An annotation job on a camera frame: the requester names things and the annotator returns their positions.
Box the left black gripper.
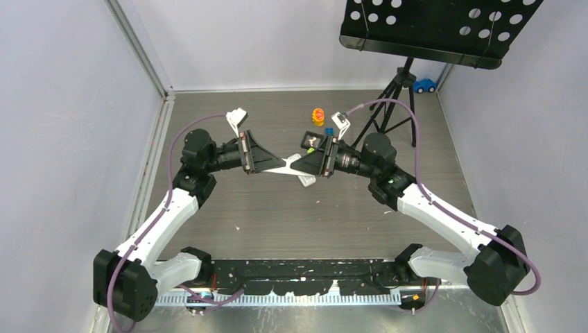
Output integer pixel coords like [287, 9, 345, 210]
[205, 130, 286, 175]

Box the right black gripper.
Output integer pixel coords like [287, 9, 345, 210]
[291, 135, 378, 180]

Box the white remote control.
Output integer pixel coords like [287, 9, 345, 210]
[263, 153, 307, 176]
[297, 176, 316, 188]

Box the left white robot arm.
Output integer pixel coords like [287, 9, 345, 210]
[93, 129, 289, 321]

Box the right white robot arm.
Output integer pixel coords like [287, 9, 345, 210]
[291, 133, 531, 306]

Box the orange yellow toy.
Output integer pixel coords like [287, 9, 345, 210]
[311, 108, 325, 127]

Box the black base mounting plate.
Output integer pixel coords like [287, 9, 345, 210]
[168, 258, 443, 309]

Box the blue toy car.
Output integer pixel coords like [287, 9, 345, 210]
[413, 78, 438, 94]

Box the black perforated music stand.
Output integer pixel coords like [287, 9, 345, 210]
[338, 0, 545, 148]

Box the black square frame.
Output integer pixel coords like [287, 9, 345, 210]
[300, 131, 325, 150]

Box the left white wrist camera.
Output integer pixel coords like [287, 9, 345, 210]
[225, 108, 248, 137]

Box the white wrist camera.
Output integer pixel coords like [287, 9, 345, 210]
[225, 108, 248, 137]
[331, 112, 351, 140]

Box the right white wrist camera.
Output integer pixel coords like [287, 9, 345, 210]
[331, 112, 351, 140]

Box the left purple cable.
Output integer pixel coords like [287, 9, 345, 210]
[106, 114, 231, 333]

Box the purple cable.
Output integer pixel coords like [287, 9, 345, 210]
[345, 98, 542, 296]
[106, 114, 231, 333]

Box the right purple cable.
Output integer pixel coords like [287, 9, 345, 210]
[345, 98, 542, 296]

